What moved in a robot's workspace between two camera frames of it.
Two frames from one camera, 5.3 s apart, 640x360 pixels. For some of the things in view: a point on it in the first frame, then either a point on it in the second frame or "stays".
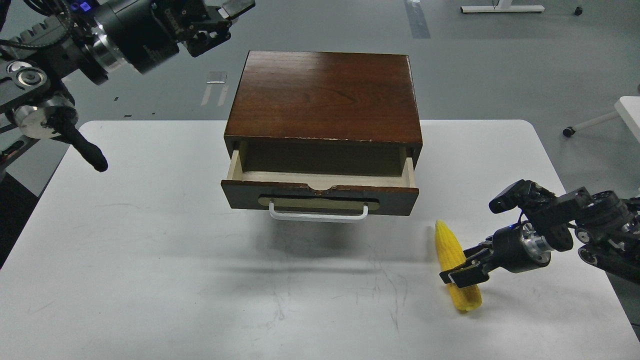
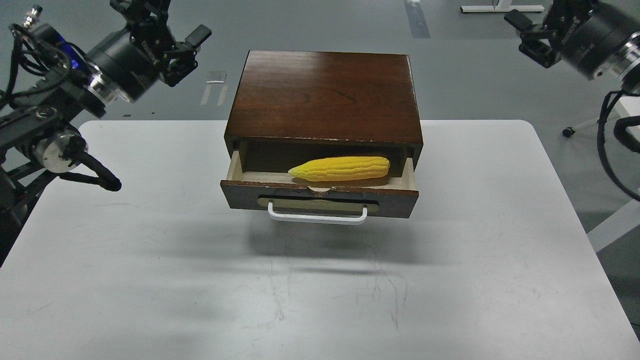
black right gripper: (518, 248) → (587, 34)
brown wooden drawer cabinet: (329, 113) stays
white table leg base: (505, 6) stays
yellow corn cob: (467, 297) → (341, 168)
